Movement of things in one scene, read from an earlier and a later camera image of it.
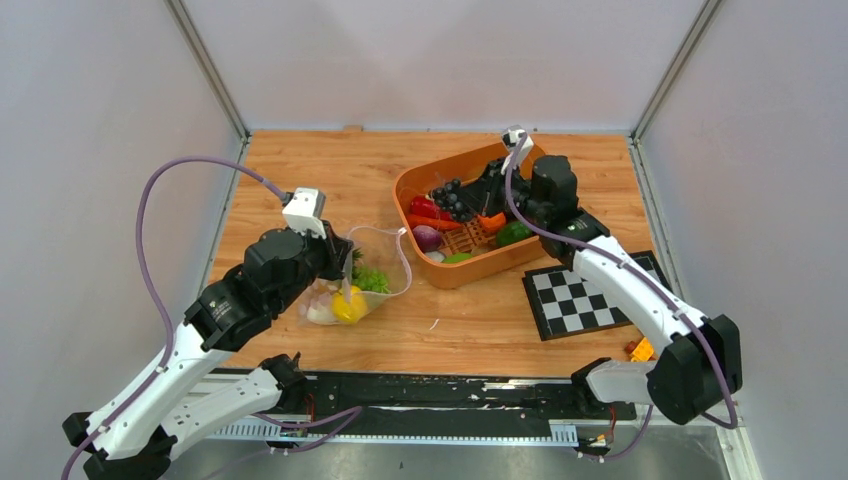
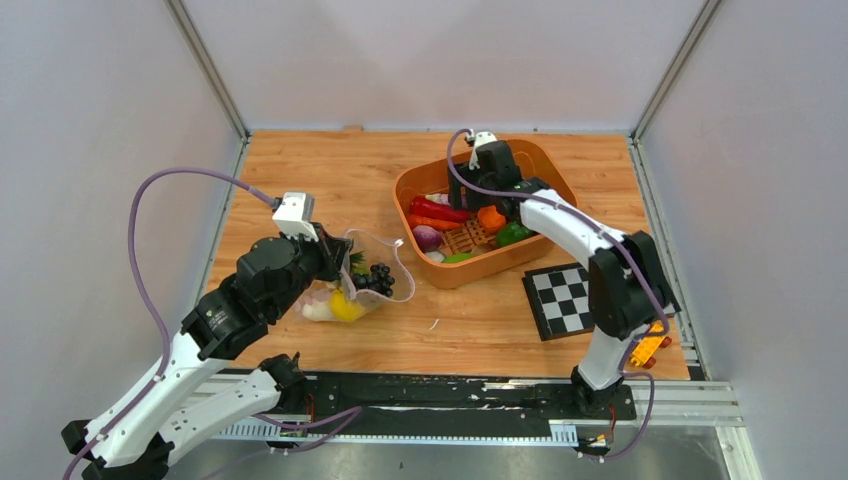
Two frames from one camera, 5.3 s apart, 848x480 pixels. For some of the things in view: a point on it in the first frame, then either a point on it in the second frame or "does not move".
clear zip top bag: [375, 263] does not move
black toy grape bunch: [446, 198] -> [378, 279]
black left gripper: [337, 248] does not move
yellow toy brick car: [643, 351] does not move
